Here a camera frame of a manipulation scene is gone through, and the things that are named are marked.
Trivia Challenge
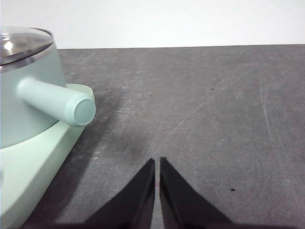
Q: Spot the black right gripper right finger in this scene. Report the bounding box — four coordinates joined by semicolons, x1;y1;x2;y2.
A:
159;156;239;229

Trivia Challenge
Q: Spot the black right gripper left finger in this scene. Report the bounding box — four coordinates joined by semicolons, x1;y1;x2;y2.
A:
53;157;156;229

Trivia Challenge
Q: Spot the glass lid with green knob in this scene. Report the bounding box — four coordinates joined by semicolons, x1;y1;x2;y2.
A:
0;26;54;66

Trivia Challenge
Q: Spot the pale green breakfast machine base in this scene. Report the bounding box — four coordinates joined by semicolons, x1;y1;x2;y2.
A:
0;83;94;224

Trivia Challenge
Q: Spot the pale green handled pot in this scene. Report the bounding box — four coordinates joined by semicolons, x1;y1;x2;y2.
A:
0;42;97;149

